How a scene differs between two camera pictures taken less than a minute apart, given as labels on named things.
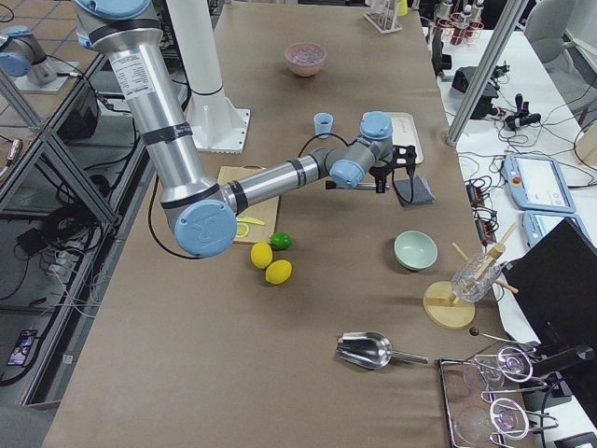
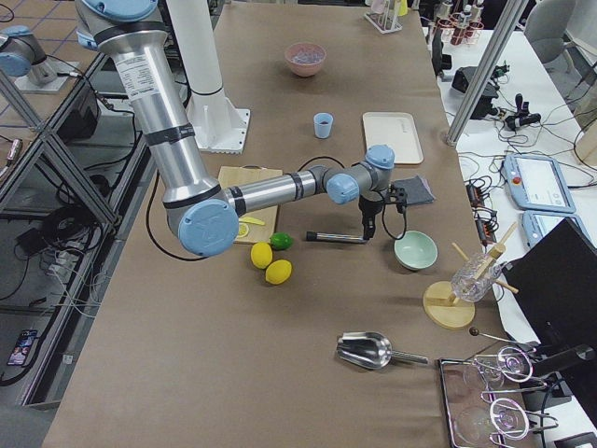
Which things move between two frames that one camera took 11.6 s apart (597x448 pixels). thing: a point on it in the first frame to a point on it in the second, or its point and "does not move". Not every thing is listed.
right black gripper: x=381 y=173 to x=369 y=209
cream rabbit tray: x=405 y=133 does not move
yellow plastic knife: x=250 y=220 does not move
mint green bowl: x=415 y=250 does not move
